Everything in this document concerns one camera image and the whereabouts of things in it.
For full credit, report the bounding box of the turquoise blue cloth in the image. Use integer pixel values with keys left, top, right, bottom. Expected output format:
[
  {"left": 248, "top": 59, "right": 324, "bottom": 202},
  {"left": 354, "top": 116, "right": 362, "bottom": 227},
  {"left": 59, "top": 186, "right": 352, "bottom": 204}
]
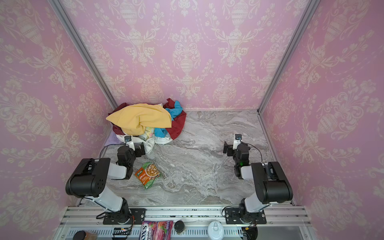
[{"left": 154, "top": 98, "right": 187, "bottom": 140}]

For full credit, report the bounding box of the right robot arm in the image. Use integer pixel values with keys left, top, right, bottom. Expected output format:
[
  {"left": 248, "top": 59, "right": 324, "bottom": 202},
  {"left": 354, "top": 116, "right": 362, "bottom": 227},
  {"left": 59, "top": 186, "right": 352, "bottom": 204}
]
[{"left": 223, "top": 140, "right": 294, "bottom": 224}]

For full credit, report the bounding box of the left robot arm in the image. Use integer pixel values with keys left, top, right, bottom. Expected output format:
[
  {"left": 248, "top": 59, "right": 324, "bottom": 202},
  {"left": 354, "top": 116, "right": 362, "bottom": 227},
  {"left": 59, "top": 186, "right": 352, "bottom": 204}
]
[{"left": 66, "top": 145, "right": 145, "bottom": 225}]

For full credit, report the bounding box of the dark red cloth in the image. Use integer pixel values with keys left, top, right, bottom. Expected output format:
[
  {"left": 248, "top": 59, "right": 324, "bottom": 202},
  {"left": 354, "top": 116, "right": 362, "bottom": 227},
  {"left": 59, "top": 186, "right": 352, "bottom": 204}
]
[{"left": 106, "top": 98, "right": 187, "bottom": 140}]

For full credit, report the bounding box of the white cloth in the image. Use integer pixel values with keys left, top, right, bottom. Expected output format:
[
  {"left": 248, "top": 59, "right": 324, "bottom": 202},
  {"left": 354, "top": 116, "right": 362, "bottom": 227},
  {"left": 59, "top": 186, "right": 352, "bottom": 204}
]
[{"left": 117, "top": 128, "right": 173, "bottom": 153}]

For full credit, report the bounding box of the yellow cloth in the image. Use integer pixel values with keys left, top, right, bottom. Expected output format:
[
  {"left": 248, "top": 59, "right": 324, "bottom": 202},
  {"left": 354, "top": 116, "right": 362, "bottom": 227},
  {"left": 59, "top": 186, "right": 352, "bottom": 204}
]
[{"left": 106, "top": 104, "right": 172, "bottom": 136}]

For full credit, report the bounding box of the lavender cloth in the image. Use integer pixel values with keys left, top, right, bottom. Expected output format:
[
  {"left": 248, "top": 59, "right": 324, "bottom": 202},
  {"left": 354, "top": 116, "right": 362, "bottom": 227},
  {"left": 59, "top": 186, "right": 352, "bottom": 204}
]
[{"left": 105, "top": 131, "right": 122, "bottom": 146}]

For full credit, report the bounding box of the white round lid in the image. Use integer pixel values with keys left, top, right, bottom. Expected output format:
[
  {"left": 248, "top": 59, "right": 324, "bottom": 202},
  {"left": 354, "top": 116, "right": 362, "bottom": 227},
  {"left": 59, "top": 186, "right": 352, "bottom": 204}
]
[{"left": 208, "top": 221, "right": 224, "bottom": 240}]

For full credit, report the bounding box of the orange green snack packet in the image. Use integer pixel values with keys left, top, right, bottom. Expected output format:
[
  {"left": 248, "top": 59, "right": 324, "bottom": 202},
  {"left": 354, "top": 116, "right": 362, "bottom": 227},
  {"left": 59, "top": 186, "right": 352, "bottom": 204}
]
[{"left": 135, "top": 162, "right": 161, "bottom": 189}]

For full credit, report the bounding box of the small dark jar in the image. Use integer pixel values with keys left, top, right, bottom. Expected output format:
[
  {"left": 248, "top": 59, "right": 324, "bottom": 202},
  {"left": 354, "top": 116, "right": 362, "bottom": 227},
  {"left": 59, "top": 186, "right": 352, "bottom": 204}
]
[{"left": 174, "top": 220, "right": 186, "bottom": 234}]

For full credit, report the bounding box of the pink berries snack bag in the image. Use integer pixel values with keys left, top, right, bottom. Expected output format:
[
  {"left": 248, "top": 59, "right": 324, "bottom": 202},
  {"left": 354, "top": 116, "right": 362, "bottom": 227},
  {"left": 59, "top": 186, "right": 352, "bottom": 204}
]
[{"left": 139, "top": 221, "right": 174, "bottom": 240}]

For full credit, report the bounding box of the brown bottle black cap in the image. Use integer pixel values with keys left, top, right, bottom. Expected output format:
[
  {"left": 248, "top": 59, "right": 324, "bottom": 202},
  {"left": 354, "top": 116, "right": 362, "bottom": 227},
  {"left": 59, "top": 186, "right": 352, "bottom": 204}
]
[{"left": 72, "top": 230, "right": 98, "bottom": 240}]

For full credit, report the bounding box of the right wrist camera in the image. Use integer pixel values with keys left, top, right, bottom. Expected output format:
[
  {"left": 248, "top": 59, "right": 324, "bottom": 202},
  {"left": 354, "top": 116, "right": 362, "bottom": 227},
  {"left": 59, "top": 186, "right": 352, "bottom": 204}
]
[{"left": 233, "top": 134, "right": 242, "bottom": 150}]

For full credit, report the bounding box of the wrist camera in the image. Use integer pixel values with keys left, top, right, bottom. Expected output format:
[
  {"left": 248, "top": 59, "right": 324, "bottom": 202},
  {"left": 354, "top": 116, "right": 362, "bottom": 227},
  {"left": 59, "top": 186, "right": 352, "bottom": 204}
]
[
  {"left": 124, "top": 136, "right": 135, "bottom": 150},
  {"left": 233, "top": 134, "right": 242, "bottom": 150}
]

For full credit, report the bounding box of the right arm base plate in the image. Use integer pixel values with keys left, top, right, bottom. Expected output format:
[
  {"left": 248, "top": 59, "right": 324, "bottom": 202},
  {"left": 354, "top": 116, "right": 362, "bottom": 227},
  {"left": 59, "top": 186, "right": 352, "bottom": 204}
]
[{"left": 222, "top": 207, "right": 267, "bottom": 225}]

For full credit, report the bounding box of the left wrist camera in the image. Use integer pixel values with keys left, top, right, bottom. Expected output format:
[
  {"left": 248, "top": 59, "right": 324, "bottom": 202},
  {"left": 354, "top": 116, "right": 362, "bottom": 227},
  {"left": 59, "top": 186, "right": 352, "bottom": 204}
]
[{"left": 124, "top": 136, "right": 135, "bottom": 150}]

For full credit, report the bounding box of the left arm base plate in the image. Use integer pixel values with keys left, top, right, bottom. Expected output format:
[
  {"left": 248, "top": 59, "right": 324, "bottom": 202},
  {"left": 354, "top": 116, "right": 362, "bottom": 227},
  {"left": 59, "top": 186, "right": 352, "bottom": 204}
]
[{"left": 103, "top": 208, "right": 146, "bottom": 225}]

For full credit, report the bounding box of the right corner aluminium post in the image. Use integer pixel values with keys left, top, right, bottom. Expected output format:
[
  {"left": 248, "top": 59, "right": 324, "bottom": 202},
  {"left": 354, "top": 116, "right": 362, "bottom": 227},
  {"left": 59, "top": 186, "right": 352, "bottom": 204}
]
[{"left": 258, "top": 0, "right": 321, "bottom": 116}]

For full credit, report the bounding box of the corner aluminium post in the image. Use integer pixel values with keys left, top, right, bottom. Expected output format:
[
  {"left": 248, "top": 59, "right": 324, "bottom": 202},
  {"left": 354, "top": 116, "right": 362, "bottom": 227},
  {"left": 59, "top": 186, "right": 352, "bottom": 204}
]
[
  {"left": 258, "top": 0, "right": 321, "bottom": 116},
  {"left": 48, "top": 0, "right": 118, "bottom": 109}
]

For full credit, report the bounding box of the aluminium front rail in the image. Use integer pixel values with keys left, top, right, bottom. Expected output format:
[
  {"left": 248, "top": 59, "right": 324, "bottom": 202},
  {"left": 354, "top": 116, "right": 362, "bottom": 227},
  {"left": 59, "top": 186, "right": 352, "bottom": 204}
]
[{"left": 53, "top": 204, "right": 317, "bottom": 240}]

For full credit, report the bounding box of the left corner aluminium post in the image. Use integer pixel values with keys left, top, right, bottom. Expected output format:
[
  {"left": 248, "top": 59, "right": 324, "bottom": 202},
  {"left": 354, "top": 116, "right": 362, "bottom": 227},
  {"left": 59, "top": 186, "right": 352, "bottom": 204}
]
[{"left": 48, "top": 0, "right": 118, "bottom": 109}]

